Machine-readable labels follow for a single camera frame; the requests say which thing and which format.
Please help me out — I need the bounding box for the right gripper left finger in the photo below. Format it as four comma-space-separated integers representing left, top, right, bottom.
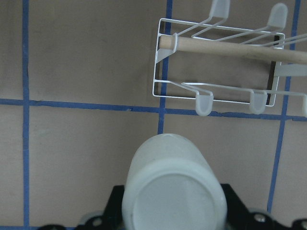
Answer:
76, 185, 124, 230

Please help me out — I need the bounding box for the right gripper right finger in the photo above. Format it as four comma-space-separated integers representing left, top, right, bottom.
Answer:
221, 184, 288, 230

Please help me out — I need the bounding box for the pale green white cup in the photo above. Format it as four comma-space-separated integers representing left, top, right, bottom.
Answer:
122, 134, 227, 230

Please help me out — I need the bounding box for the white wire cup rack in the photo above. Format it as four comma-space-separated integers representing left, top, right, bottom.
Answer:
152, 0, 307, 115

